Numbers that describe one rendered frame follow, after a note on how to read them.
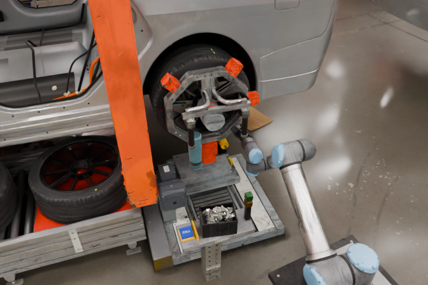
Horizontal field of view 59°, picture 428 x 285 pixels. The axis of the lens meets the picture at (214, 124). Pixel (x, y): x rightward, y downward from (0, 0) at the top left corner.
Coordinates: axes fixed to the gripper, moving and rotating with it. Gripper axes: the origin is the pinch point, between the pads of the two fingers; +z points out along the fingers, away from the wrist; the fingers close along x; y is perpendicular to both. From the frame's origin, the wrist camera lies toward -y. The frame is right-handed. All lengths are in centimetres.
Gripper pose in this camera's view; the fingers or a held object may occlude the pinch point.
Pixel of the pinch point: (234, 124)
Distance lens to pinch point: 264.7
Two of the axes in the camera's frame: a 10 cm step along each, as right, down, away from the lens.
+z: -3.1, -5.7, 7.6
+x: 6.7, -7.0, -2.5
